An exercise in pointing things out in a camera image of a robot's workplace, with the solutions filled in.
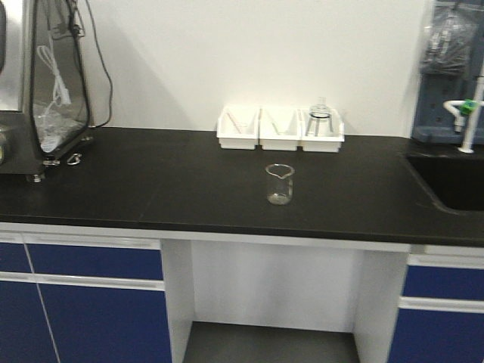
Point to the blue cabinet drawer right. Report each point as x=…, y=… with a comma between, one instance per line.
x=444, y=283

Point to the blue cabinet door right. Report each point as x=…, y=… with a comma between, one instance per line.
x=437, y=336

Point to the black lab sink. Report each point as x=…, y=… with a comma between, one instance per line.
x=453, y=182

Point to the middle white plastic bin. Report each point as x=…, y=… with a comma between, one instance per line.
x=279, y=128

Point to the clear round glass flask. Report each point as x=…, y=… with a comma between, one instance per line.
x=320, y=110

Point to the red tipped glass rod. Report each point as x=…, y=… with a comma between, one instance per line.
x=234, y=122

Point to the left white plastic bin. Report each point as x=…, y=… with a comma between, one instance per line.
x=229, y=138

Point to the blue cabinet drawer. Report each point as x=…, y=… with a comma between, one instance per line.
x=103, y=262
x=444, y=283

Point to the right white plastic bin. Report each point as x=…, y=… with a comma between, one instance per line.
x=329, y=144

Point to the clear glass beaker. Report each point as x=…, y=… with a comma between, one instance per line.
x=279, y=186

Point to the blue cabinet door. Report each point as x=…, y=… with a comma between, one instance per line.
x=100, y=324
x=437, y=336

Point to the white lab faucet green knob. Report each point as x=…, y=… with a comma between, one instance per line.
x=466, y=115

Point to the black wire tripod stand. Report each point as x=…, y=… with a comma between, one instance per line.
x=319, y=126

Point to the green tipped glass rod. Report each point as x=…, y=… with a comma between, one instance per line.
x=277, y=130

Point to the white plastic bin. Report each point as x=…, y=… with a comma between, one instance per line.
x=279, y=128
x=229, y=138
x=329, y=144

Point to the stainless steel lab appliance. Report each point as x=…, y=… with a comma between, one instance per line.
x=45, y=110

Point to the blue cabinet door left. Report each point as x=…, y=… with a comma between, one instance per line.
x=100, y=324

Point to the blue cabinet drawer left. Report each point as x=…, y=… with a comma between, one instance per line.
x=103, y=262

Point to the blue cabinet far left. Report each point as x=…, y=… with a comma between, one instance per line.
x=25, y=331

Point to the blue pegboard drying rack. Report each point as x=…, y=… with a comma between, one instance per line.
x=451, y=58

